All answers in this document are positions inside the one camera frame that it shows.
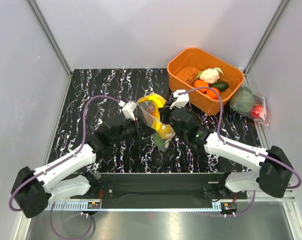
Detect red fake apple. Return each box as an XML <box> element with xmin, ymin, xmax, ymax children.
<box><xmin>250</xmin><ymin>104</ymin><xmax>264</xmax><ymax>119</ymax></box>

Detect green fake cucumber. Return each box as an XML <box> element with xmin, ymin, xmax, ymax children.
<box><xmin>154</xmin><ymin>138</ymin><xmax>169</xmax><ymax>151</ymax></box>

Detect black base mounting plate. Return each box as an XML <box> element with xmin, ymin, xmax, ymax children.
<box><xmin>58</xmin><ymin>172</ymin><xmax>248</xmax><ymax>210</ymax></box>

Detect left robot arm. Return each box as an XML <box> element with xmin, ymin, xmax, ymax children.
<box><xmin>9</xmin><ymin>116</ymin><xmax>156</xmax><ymax>219</ymax></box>

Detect clear polka dot zip bag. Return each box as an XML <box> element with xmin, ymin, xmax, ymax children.
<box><xmin>137</xmin><ymin>93</ymin><xmax>175</xmax><ymax>152</ymax></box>

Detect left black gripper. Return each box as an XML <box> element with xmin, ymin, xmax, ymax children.
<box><xmin>111</xmin><ymin>115</ymin><xmax>156</xmax><ymax>145</ymax></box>

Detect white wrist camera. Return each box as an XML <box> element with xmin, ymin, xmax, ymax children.
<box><xmin>118</xmin><ymin>100</ymin><xmax>137</xmax><ymax>121</ymax></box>
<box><xmin>170</xmin><ymin>89</ymin><xmax>190</xmax><ymax>110</ymax></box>

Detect white fake cauliflower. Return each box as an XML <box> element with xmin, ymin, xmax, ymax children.
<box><xmin>196</xmin><ymin>67</ymin><xmax>224</xmax><ymax>85</ymax></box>

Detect slotted cable duct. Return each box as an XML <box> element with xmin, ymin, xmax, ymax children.
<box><xmin>46</xmin><ymin>199</ymin><xmax>222</xmax><ymax>212</ymax></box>

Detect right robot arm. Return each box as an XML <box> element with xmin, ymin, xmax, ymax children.
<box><xmin>159</xmin><ymin>106</ymin><xmax>294</xmax><ymax>199</ymax></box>

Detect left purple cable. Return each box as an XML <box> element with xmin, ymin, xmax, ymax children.
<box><xmin>8</xmin><ymin>95</ymin><xmax>124</xmax><ymax>213</ymax></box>

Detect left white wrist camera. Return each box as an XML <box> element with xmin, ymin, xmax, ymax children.
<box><xmin>118</xmin><ymin>100</ymin><xmax>137</xmax><ymax>121</ymax></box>

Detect dark green fake avocado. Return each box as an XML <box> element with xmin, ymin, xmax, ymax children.
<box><xmin>210</xmin><ymin>81</ymin><xmax>229</xmax><ymax>92</ymax></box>

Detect green fake melon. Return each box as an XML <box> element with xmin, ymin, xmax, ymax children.
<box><xmin>229</xmin><ymin>89</ymin><xmax>255</xmax><ymax>113</ymax></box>

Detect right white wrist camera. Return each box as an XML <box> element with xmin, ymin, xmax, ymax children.
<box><xmin>170</xmin><ymin>89</ymin><xmax>190</xmax><ymax>110</ymax></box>

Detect orange plastic basket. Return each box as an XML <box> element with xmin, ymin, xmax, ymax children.
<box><xmin>167</xmin><ymin>47</ymin><xmax>245</xmax><ymax>105</ymax></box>

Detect yellow fake bananas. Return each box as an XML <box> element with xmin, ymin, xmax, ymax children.
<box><xmin>137</xmin><ymin>93</ymin><xmax>175</xmax><ymax>139</ymax></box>

